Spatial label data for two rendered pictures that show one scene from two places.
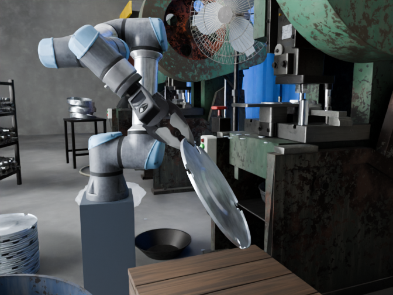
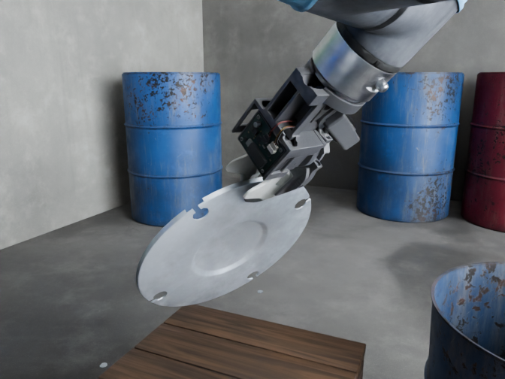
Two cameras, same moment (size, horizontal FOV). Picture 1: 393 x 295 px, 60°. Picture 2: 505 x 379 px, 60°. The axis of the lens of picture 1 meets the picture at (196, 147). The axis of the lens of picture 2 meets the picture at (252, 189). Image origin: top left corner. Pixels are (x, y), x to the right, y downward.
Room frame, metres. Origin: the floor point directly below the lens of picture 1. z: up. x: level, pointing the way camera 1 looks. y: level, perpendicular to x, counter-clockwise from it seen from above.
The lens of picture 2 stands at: (1.19, 0.43, 0.84)
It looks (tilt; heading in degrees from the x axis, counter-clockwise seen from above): 14 degrees down; 226
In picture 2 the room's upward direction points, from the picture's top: straight up
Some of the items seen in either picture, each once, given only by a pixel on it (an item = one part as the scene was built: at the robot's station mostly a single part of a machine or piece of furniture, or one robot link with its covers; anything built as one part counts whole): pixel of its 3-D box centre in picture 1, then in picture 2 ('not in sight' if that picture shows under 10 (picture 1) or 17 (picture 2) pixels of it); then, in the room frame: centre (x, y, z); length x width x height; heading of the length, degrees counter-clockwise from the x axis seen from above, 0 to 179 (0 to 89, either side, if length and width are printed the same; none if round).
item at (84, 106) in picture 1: (84, 130); not in sight; (4.02, 1.33, 0.40); 0.45 x 0.40 x 0.79; 33
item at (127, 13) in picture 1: (147, 14); not in sight; (7.29, 1.01, 2.44); 1.25 x 0.92 x 0.27; 21
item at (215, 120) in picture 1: (220, 135); not in sight; (1.66, -0.12, 0.62); 0.10 x 0.06 x 0.20; 21
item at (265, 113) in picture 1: (265, 119); not in sight; (1.39, -0.28, 0.72); 0.25 x 0.14 x 0.14; 111
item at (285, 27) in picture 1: (296, 39); not in sight; (1.44, -0.41, 1.04); 0.17 x 0.15 x 0.30; 111
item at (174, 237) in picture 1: (162, 245); not in sight; (1.68, 0.18, 0.04); 0.30 x 0.30 x 0.07
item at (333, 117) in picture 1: (330, 110); not in sight; (1.29, -0.50, 0.76); 0.17 x 0.06 x 0.10; 21
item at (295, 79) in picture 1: (303, 83); not in sight; (1.45, -0.45, 0.86); 0.20 x 0.16 x 0.05; 21
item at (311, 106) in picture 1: (300, 108); not in sight; (1.45, -0.44, 0.76); 0.15 x 0.09 x 0.05; 21
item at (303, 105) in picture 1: (303, 112); not in sight; (1.24, -0.39, 0.75); 0.03 x 0.03 x 0.10; 21
